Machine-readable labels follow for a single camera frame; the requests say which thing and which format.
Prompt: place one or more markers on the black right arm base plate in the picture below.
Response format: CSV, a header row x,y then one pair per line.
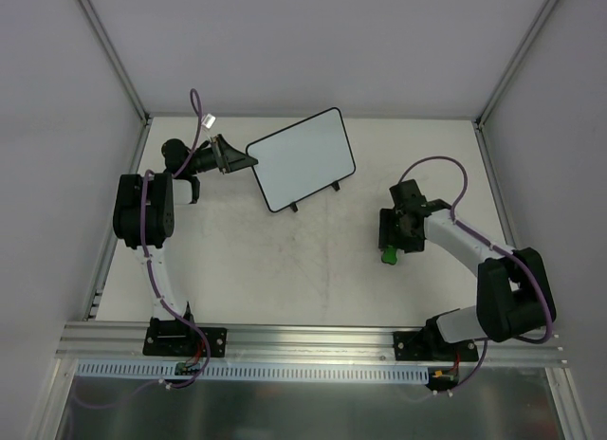
x,y
419,346

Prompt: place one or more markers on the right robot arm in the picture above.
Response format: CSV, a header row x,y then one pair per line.
x,y
513,296

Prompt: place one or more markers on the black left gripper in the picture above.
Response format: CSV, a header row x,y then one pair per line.
x,y
223,155

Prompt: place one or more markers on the left aluminium frame post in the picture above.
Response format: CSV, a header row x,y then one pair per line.
x,y
103,39

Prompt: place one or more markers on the aluminium front rail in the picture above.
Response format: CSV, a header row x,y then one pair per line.
x,y
291,344

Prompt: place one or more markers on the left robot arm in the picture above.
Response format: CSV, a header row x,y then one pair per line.
x,y
144,213

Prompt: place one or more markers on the black-framed whiteboard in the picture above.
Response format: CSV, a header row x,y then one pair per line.
x,y
302,159

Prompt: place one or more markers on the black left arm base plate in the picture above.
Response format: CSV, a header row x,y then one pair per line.
x,y
178,340

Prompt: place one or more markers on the white slotted cable duct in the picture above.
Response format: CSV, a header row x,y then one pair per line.
x,y
240,371

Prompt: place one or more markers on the green bone-shaped eraser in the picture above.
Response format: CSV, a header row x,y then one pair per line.
x,y
389,256

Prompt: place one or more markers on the black wire whiteboard stand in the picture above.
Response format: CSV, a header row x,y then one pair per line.
x,y
335,186

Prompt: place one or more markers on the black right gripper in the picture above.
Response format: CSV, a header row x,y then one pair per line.
x,y
386,232

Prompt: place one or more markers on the aluminium frame post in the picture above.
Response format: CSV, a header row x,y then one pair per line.
x,y
103,39
515,62

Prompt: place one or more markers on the right aluminium frame post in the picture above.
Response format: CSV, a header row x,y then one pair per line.
x,y
515,62

